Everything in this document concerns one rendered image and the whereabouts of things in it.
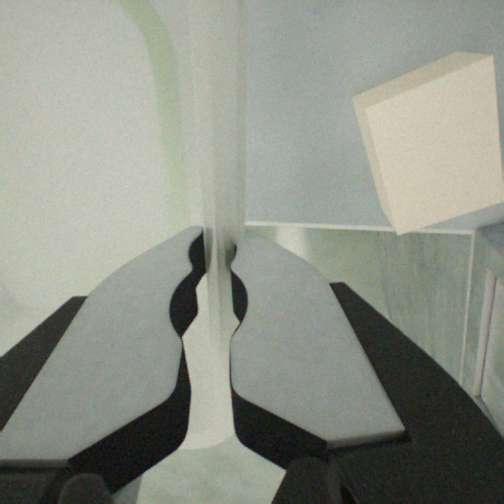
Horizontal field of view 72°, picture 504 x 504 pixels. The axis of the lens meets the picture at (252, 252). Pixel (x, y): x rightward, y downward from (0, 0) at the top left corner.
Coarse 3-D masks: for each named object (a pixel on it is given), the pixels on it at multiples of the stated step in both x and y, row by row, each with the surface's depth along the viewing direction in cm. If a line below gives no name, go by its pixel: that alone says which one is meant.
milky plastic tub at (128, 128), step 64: (0, 0) 13; (64, 0) 13; (128, 0) 13; (192, 0) 7; (0, 64) 15; (64, 64) 14; (128, 64) 14; (192, 64) 8; (0, 128) 16; (64, 128) 16; (128, 128) 16; (192, 128) 15; (0, 192) 18; (64, 192) 18; (128, 192) 17; (192, 192) 17; (0, 256) 20; (64, 256) 20; (128, 256) 19; (0, 320) 21; (192, 384) 18; (192, 448) 16
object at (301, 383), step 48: (240, 288) 9; (288, 288) 8; (240, 336) 7; (288, 336) 7; (336, 336) 7; (240, 384) 6; (288, 384) 6; (336, 384) 6; (240, 432) 7; (288, 432) 6; (336, 432) 5; (384, 432) 5
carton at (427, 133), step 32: (448, 64) 36; (480, 64) 33; (384, 96) 36; (416, 96) 35; (448, 96) 35; (480, 96) 34; (384, 128) 36; (416, 128) 36; (448, 128) 36; (480, 128) 36; (384, 160) 38; (416, 160) 38; (448, 160) 38; (480, 160) 38; (384, 192) 42; (416, 192) 40; (448, 192) 40; (480, 192) 40; (416, 224) 42
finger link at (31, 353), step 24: (72, 312) 8; (48, 336) 7; (0, 360) 7; (24, 360) 7; (0, 384) 6; (24, 384) 6; (0, 408) 6; (0, 432) 6; (0, 480) 5; (24, 480) 5; (48, 480) 5
